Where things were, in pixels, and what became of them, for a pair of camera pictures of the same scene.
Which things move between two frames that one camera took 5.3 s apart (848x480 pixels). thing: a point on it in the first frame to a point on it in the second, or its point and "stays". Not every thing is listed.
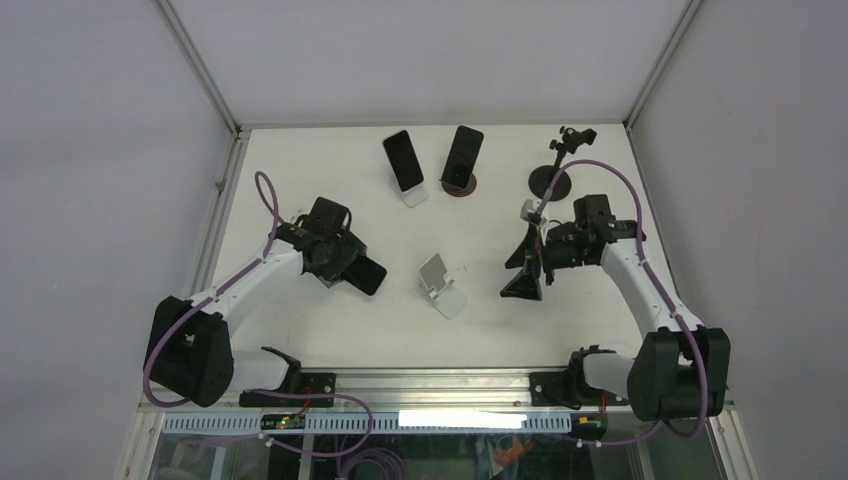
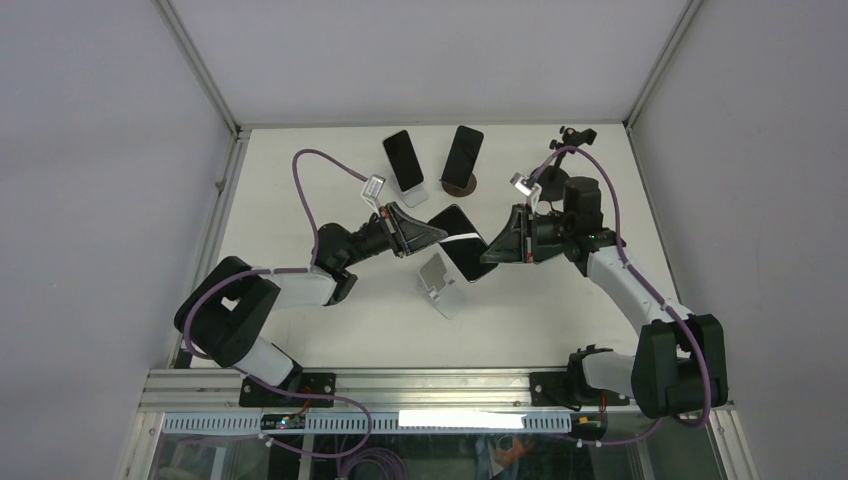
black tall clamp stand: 541,178 stays
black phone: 403,156 stays
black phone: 463,156 stays
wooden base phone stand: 457,191 stays
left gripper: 350,248 to 403,233
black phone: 366,274 to 464,242
